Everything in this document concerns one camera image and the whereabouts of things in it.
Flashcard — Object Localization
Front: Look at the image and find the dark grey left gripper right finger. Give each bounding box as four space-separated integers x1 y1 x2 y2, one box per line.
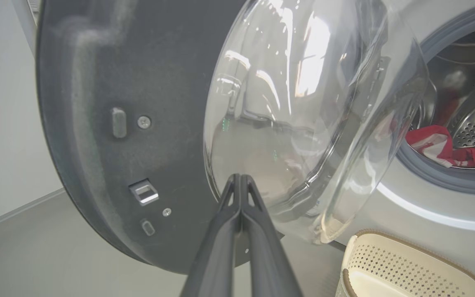
242 174 304 297

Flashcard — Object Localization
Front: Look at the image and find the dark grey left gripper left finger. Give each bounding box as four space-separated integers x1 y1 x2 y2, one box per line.
180 173 243 297

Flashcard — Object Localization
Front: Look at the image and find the red and white garment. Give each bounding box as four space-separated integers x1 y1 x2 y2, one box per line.
404 125 475 169

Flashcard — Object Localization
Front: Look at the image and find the grey washing machine door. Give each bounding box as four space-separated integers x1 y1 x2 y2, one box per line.
35 0 432 275

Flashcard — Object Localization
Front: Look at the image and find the cream perforated laundry basket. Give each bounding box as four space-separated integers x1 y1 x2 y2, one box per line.
336 229 475 297

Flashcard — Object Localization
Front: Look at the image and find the white front-load washing machine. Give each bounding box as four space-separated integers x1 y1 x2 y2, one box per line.
336 0 475 297

